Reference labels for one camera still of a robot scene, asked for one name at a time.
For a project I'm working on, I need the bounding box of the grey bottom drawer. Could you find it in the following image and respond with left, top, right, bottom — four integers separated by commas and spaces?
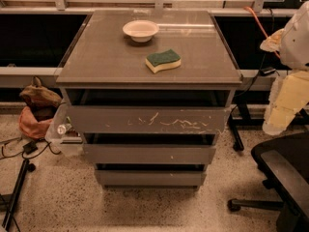
95, 170, 206, 187

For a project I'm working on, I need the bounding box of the black floor cable box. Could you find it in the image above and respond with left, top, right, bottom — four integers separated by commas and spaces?
23, 141, 38, 155

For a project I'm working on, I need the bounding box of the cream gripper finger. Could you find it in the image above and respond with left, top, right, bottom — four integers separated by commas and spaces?
260, 29, 284, 52
263, 71, 309, 135

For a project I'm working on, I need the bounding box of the orange cloth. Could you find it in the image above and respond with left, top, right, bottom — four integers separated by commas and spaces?
18, 106, 53, 139

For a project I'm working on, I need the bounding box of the black office chair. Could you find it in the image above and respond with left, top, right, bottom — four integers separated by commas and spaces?
228, 132, 309, 232

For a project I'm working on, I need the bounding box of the grey top drawer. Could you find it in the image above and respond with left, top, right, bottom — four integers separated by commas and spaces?
68, 106, 230, 134

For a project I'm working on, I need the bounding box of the black stand on floor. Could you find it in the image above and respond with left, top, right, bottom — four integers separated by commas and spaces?
0, 159, 36, 232

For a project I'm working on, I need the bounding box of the white bowl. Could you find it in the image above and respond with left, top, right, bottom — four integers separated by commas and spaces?
123, 20, 159, 43

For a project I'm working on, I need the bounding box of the black metal table frame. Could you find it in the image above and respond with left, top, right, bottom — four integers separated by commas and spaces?
228, 96, 309, 151

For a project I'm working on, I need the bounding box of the black power adapter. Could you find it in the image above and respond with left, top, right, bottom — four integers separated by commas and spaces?
259, 67, 276, 76

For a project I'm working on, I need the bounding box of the orange cable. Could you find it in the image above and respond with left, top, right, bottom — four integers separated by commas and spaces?
243, 5, 282, 60

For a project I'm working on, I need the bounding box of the grey drawer cabinet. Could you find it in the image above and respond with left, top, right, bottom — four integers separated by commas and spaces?
55, 9, 243, 191

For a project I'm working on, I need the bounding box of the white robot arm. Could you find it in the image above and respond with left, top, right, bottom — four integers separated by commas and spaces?
260, 2, 309, 135

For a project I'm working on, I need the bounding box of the grey drawer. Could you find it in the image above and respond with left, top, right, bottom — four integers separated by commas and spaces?
68, 106, 230, 134
84, 144, 215, 164
95, 170, 206, 187

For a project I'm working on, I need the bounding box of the green yellow sponge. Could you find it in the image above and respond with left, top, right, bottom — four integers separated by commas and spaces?
145, 49, 182, 73

